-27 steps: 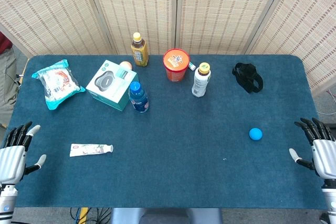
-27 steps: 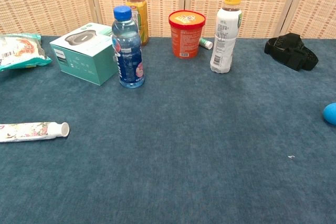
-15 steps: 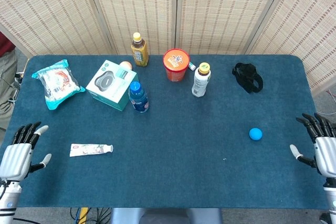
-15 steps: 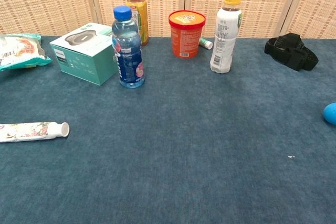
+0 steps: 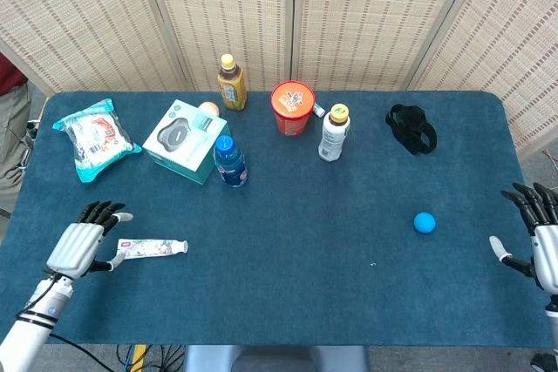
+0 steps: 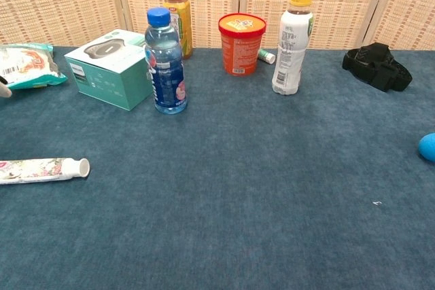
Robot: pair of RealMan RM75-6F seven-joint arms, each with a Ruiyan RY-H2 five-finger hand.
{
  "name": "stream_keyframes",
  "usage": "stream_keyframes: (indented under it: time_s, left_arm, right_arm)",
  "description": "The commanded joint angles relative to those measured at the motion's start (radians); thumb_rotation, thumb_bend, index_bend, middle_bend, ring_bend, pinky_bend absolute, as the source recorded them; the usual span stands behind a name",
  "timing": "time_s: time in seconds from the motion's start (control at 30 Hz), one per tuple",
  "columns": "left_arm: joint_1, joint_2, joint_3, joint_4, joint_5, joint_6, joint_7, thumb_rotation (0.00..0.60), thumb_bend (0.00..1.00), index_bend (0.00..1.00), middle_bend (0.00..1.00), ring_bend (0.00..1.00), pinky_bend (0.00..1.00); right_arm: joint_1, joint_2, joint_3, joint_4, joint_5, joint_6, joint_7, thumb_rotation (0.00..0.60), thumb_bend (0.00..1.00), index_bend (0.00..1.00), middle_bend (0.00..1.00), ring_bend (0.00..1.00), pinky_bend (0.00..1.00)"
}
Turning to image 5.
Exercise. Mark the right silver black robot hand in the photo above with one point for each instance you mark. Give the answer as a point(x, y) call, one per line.
point(547, 254)

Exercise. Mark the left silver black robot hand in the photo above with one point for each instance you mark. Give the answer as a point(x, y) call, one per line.
point(72, 248)

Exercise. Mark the floral white toothpaste tube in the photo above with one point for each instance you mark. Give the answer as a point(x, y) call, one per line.
point(150, 248)

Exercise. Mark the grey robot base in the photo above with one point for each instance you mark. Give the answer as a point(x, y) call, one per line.
point(274, 359)

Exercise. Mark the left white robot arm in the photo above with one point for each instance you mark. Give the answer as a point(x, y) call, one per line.
point(26, 341)

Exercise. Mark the white bottle with yellow cap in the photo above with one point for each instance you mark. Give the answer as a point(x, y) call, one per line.
point(332, 139)

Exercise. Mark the teal snack bag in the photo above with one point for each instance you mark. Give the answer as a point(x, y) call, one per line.
point(93, 139)

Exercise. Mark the blue ball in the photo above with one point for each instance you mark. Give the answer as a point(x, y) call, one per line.
point(424, 222)

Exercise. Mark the person in red shirt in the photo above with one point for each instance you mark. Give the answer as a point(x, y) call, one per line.
point(11, 128)

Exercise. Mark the teal speaker box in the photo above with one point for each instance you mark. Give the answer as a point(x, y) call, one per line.
point(183, 141)

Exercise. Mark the blue drink bottle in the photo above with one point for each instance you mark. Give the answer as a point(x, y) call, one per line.
point(230, 163)

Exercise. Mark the peach coloured egg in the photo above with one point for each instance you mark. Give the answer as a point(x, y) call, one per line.
point(209, 107)

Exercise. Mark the blue table cloth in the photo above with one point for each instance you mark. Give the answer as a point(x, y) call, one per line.
point(279, 293)

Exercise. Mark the yellow tea bottle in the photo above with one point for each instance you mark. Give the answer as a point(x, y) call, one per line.
point(232, 89)

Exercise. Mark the orange paper cup with lid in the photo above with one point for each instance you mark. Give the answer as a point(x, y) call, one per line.
point(292, 104)

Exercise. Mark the small white green tube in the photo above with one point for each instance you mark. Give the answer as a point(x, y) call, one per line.
point(319, 110)

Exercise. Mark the woven folding screen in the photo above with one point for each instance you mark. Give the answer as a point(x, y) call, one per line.
point(357, 19)

